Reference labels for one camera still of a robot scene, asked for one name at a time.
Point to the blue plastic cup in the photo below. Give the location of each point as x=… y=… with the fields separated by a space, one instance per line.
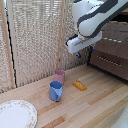
x=55 y=92

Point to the white plate with floral rim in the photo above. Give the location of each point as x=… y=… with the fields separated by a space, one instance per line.
x=16 y=115

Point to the dark wooden cabinet frame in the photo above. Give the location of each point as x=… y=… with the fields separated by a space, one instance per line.
x=89 y=60

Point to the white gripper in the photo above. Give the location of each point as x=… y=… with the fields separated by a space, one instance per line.
x=83 y=42

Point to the white rounded robot base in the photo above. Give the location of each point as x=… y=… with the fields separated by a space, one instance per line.
x=120 y=120

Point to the pink plastic cup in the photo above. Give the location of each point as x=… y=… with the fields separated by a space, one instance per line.
x=60 y=77

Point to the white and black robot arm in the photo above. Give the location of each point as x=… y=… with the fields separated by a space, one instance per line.
x=95 y=18

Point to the brown drawer front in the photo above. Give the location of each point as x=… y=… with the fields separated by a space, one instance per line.
x=115 y=48
x=110 y=68

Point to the woven bamboo screen panel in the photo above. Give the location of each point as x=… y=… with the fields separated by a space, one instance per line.
x=68 y=61
x=2 y=66
x=36 y=40

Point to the yellow rectangular block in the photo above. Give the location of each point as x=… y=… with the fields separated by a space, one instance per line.
x=80 y=86

